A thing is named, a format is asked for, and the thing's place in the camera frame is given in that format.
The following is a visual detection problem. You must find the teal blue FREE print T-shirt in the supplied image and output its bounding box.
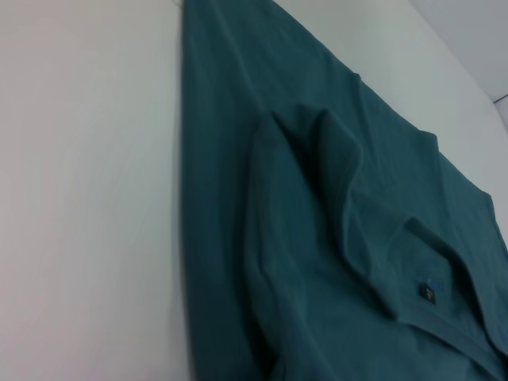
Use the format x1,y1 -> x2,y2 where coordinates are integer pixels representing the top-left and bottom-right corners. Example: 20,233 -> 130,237
179,0 -> 508,381

